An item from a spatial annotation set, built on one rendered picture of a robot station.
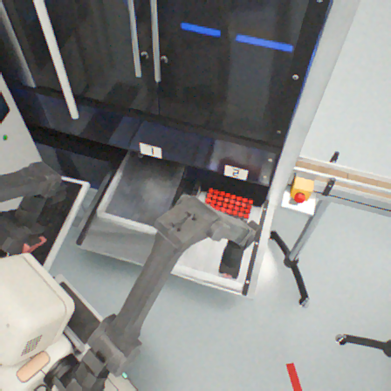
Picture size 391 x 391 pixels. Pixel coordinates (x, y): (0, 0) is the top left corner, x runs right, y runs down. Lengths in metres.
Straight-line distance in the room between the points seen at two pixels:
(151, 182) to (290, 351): 1.22
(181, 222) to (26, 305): 0.38
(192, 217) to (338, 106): 2.70
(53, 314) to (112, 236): 0.63
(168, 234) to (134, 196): 0.85
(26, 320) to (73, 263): 1.59
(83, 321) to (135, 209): 0.51
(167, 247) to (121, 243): 0.74
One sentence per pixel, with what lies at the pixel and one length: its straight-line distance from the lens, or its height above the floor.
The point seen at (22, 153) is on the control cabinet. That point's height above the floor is 0.98.
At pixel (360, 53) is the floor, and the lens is 3.99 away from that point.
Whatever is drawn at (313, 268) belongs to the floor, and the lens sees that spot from 2.53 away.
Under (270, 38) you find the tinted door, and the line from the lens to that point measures 1.11.
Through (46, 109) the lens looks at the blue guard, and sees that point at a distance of 1.66.
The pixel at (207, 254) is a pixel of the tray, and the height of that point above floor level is 0.88.
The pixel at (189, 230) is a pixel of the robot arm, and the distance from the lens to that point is 0.77.
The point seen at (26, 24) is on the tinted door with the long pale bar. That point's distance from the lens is 1.43.
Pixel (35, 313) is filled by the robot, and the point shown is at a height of 1.37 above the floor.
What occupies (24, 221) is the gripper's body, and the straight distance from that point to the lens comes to 1.18.
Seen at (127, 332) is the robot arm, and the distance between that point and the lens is 0.93.
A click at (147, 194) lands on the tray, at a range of 1.61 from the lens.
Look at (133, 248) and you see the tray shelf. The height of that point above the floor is 0.88.
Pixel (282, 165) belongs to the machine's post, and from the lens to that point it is 1.42.
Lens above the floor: 2.22
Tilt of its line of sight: 57 degrees down
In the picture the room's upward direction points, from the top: 3 degrees clockwise
